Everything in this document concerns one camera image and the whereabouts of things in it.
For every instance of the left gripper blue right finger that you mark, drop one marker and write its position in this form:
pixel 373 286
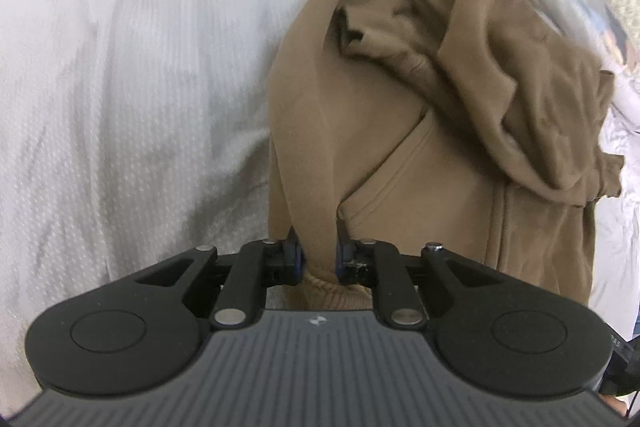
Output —
pixel 380 267

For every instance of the white bed sheet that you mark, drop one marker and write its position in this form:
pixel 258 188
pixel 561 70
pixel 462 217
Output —
pixel 131 130

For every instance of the patchwork patterned pillow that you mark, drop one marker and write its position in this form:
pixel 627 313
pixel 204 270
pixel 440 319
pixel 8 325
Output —
pixel 606 32

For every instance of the person's right hand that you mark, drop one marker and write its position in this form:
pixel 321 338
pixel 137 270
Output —
pixel 619 406

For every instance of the brown zip hoodie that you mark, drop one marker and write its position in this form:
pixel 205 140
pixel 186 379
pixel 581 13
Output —
pixel 469 123

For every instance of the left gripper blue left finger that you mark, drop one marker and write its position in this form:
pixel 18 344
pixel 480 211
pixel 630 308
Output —
pixel 248 275

